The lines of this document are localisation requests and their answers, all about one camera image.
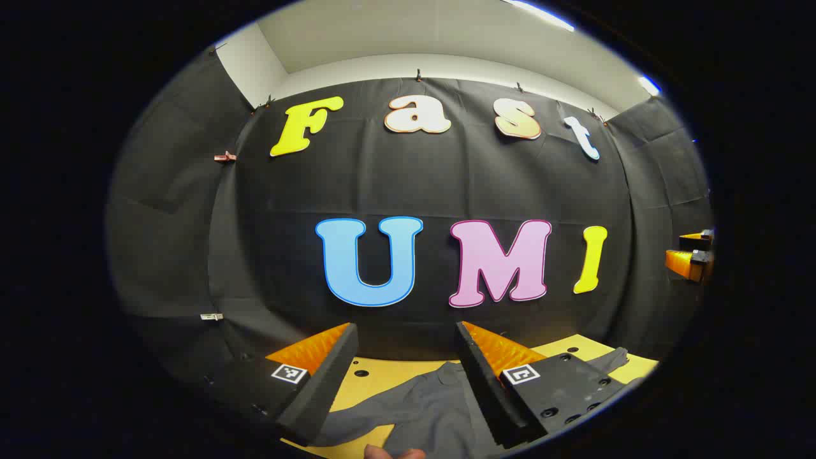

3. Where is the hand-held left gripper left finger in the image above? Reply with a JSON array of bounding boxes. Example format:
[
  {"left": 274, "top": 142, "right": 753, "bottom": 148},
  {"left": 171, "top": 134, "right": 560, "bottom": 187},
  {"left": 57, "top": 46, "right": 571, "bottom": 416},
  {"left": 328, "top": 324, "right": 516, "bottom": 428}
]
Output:
[{"left": 196, "top": 322, "right": 360, "bottom": 447}]

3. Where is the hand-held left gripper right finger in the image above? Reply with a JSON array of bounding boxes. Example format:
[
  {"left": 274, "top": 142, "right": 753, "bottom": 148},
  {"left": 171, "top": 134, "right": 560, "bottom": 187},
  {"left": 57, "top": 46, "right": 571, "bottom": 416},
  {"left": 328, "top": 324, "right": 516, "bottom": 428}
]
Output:
[{"left": 455, "top": 322, "right": 629, "bottom": 450}]

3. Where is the grey button-up shirt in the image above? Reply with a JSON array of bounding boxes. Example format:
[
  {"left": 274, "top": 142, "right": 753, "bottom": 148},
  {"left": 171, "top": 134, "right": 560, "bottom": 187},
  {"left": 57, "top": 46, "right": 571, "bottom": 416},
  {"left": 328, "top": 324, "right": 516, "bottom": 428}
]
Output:
[{"left": 312, "top": 347, "right": 632, "bottom": 459}]

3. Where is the black backdrop cloth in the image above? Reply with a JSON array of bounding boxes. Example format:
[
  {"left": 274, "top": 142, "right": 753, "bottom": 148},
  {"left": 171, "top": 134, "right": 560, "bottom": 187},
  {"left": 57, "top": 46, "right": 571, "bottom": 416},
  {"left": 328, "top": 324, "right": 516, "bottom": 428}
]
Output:
[{"left": 105, "top": 51, "right": 715, "bottom": 409}]

